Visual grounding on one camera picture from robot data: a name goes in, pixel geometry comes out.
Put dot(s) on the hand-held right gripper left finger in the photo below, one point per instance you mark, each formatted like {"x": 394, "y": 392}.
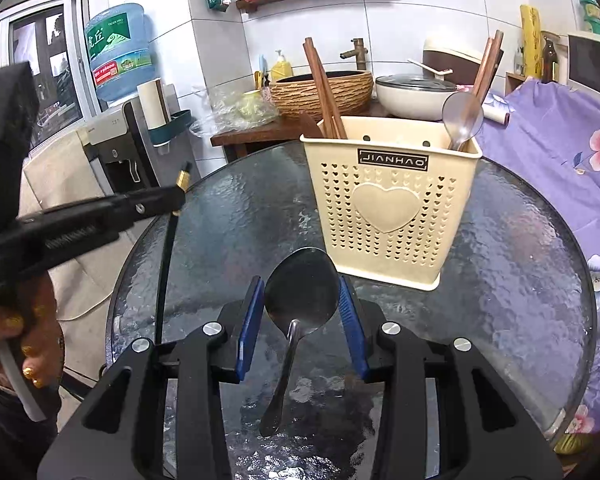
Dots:
{"x": 250, "y": 330}

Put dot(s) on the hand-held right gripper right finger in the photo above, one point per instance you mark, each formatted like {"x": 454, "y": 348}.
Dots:
{"x": 354, "y": 330}

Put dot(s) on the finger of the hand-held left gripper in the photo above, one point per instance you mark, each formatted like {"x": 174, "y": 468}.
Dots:
{"x": 130, "y": 210}

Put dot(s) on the metal spoon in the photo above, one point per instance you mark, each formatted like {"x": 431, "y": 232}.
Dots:
{"x": 300, "y": 295}
{"x": 462, "y": 115}

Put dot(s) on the black chopstick with gold band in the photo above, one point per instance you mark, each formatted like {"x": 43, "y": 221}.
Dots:
{"x": 162, "y": 270}

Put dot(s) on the cream perforated utensil holder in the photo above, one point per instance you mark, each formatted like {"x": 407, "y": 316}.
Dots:
{"x": 390, "y": 255}

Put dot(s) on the brown wooden chopstick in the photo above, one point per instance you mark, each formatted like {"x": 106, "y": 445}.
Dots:
{"x": 320, "y": 90}
{"x": 332, "y": 105}
{"x": 482, "y": 70}
{"x": 492, "y": 60}

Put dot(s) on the person's left hand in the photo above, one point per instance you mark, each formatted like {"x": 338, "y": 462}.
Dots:
{"x": 40, "y": 330}

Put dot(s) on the white water dispenser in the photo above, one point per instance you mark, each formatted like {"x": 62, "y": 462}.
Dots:
{"x": 115, "y": 150}

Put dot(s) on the window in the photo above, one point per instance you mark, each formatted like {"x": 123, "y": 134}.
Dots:
{"x": 45, "y": 60}

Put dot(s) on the clear plastic bag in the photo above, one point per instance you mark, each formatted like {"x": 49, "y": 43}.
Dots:
{"x": 230, "y": 110}

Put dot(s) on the blue water jug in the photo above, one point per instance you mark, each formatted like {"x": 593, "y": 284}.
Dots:
{"x": 120, "y": 50}

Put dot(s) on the dark brown wooden utensil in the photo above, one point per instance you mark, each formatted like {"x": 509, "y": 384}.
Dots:
{"x": 310, "y": 125}

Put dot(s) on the yellow soap bottle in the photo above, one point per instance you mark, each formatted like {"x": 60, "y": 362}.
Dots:
{"x": 281, "y": 70}

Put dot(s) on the woven wicker sink basin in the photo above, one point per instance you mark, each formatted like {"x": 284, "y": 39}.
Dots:
{"x": 320, "y": 92}

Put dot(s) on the white pot with glass lid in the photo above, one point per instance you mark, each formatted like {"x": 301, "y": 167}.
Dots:
{"x": 415, "y": 97}

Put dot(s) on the white paper roll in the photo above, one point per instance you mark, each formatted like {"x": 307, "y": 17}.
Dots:
{"x": 495, "y": 110}

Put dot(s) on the person's dark clothing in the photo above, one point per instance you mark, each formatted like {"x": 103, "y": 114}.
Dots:
{"x": 5, "y": 440}

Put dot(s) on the purple floral cloth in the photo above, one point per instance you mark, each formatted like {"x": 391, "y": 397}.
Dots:
{"x": 545, "y": 140}

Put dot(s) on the brass faucet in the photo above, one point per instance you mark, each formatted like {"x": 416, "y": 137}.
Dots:
{"x": 357, "y": 52}

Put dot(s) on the white and brown rice cooker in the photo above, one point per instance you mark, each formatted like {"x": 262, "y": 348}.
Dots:
{"x": 450, "y": 55}

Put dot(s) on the small white bottle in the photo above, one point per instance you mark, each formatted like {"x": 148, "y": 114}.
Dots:
{"x": 518, "y": 62}

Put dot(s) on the dark glass bottle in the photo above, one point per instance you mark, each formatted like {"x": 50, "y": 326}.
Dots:
{"x": 550, "y": 60}

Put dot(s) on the yellow roll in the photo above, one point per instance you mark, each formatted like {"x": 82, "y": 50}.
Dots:
{"x": 531, "y": 40}

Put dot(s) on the white microwave oven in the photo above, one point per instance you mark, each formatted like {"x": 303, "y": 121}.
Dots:
{"x": 592, "y": 70}

